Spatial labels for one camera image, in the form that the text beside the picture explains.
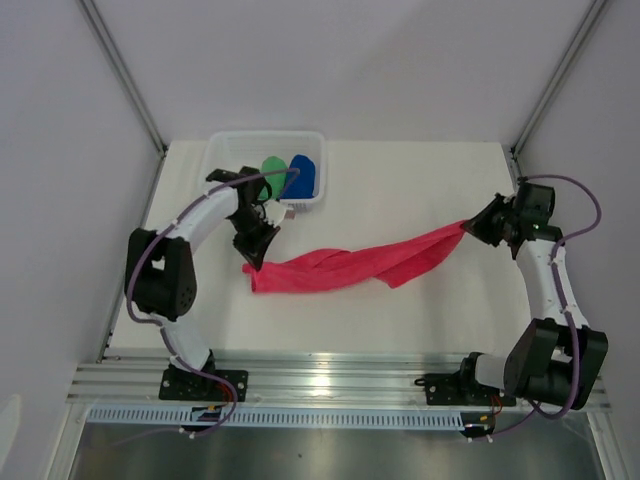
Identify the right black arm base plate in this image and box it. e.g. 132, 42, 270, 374
414, 352, 517, 407

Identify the green towel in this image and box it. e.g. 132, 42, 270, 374
258, 156, 288, 201

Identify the aluminium rail frame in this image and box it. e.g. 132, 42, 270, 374
67, 349, 612, 414

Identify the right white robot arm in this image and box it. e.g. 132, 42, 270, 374
456, 175, 609, 419

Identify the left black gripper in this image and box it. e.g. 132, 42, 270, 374
227, 208, 280, 271

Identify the white slotted cable duct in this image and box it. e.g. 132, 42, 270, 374
87, 405, 465, 431

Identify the right aluminium corner post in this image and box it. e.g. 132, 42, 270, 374
510, 0, 613, 160

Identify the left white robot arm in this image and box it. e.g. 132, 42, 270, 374
124, 167, 287, 400

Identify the left aluminium corner post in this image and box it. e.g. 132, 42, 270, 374
75, 0, 168, 157

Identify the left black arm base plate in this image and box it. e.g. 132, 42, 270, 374
158, 365, 249, 403

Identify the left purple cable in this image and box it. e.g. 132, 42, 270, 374
123, 167, 301, 444

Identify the aluminium corner post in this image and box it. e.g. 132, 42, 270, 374
75, 0, 168, 157
510, 0, 613, 160

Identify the blue towel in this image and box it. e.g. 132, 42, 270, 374
280, 154, 316, 200

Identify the white plastic basket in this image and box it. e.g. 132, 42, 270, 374
198, 130, 328, 214

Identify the pink towel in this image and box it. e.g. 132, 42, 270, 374
242, 222, 465, 294

